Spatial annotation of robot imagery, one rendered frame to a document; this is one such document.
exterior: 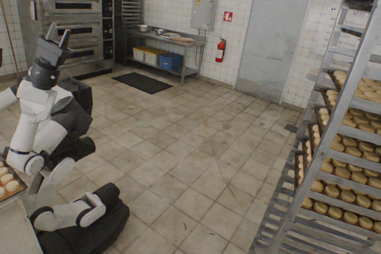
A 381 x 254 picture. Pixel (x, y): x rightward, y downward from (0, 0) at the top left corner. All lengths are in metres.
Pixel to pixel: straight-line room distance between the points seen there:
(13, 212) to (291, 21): 4.48
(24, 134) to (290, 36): 4.31
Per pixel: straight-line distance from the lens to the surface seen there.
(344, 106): 0.73
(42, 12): 4.48
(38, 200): 1.52
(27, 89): 0.91
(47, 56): 0.85
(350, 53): 1.16
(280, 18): 4.65
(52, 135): 1.03
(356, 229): 1.05
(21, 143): 0.94
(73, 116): 1.07
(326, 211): 1.06
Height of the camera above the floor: 1.70
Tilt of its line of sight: 26 degrees down
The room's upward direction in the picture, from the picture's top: 7 degrees clockwise
